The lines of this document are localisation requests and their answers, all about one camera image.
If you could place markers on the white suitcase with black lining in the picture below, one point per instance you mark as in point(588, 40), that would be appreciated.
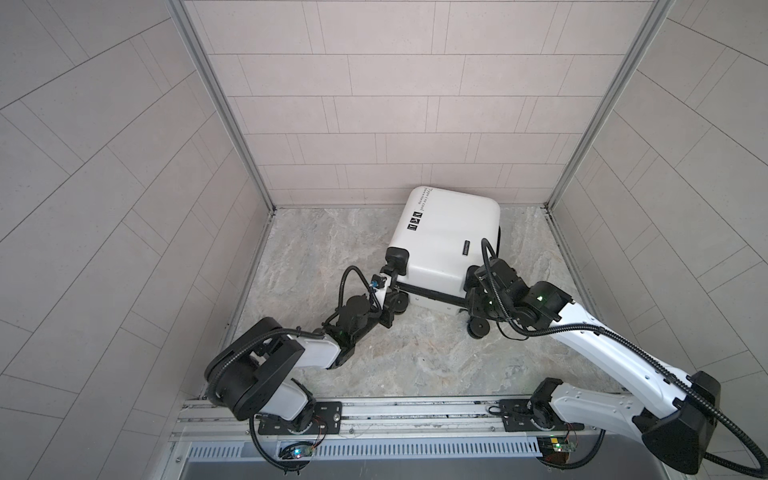
point(435, 248)

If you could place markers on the right corner metal profile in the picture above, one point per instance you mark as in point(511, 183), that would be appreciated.
point(642, 41)

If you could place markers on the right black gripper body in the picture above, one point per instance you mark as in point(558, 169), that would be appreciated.
point(482, 307)

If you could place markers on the left corner metal profile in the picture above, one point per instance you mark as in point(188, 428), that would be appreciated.
point(192, 41)

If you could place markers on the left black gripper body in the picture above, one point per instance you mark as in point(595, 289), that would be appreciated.
point(369, 320)

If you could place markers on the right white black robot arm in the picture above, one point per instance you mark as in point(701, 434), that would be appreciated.
point(676, 416)

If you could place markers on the circuit board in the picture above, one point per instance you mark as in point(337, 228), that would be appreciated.
point(297, 451)
point(556, 450)

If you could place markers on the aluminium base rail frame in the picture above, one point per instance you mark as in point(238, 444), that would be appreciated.
point(481, 437)

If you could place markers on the right circuit board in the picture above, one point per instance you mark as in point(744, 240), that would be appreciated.
point(556, 450)

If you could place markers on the corner metal profile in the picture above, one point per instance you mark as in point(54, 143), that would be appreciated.
point(192, 41)
point(642, 41)

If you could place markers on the left circuit board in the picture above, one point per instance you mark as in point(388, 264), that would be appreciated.
point(297, 451)

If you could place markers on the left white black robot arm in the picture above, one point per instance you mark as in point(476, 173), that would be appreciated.
point(252, 376)

